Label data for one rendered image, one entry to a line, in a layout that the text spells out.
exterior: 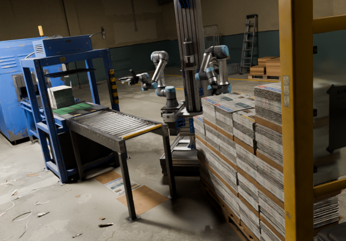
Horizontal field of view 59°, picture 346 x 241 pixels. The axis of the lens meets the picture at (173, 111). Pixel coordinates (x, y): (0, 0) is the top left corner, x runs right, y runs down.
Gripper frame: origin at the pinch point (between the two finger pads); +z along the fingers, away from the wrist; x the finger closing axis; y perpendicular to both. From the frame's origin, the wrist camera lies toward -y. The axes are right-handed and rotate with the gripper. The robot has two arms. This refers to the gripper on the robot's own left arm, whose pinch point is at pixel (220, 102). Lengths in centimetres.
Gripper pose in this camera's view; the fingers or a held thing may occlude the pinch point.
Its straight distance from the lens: 281.3
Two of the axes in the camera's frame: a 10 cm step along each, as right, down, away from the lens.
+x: -9.5, 1.8, -2.5
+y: -1.9, 2.9, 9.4
